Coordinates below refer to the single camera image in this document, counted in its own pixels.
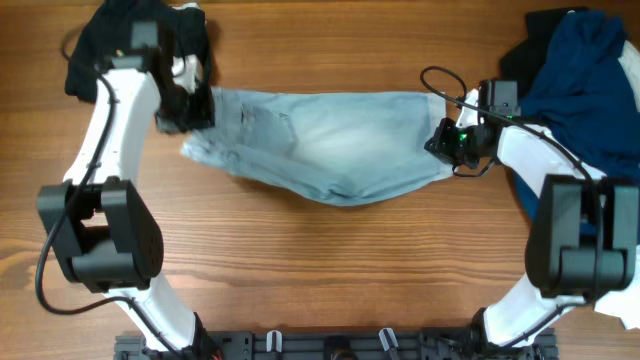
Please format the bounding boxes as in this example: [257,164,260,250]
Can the light blue denim shorts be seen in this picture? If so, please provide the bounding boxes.
[181,88,452,206]

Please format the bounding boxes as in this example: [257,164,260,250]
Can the navy blue garment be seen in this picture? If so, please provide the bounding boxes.
[512,9,640,236]

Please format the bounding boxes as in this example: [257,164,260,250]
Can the folded black garment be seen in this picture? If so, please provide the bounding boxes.
[63,0,214,105]

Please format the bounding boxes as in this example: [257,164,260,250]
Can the black cable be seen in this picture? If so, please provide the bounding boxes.
[33,29,186,359]
[418,65,604,349]

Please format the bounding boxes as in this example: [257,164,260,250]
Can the white garment in pile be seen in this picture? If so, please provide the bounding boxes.
[595,41,639,330]

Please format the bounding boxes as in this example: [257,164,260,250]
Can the black garment in pile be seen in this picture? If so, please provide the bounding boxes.
[499,6,589,98]

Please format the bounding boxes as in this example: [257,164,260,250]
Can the right black cable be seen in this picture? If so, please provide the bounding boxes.
[418,65,604,349]

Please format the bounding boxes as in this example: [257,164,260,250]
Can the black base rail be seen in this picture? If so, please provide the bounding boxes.
[113,327,559,360]

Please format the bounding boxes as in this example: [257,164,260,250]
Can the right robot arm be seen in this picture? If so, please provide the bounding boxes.
[424,80,639,348]

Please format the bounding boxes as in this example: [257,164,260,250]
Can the left black cable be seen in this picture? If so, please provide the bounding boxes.
[33,29,186,359]

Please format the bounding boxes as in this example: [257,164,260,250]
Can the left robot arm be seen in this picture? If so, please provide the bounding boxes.
[35,21,221,359]

